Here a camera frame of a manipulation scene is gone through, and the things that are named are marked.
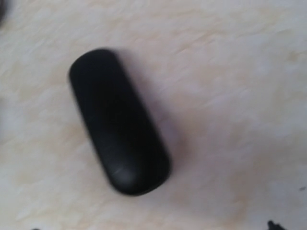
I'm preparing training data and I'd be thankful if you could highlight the black glasses case beige lining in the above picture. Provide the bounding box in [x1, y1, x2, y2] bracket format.
[69, 48, 171, 196]

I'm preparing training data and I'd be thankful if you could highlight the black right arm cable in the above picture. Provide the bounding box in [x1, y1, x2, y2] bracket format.
[267, 220, 288, 230]

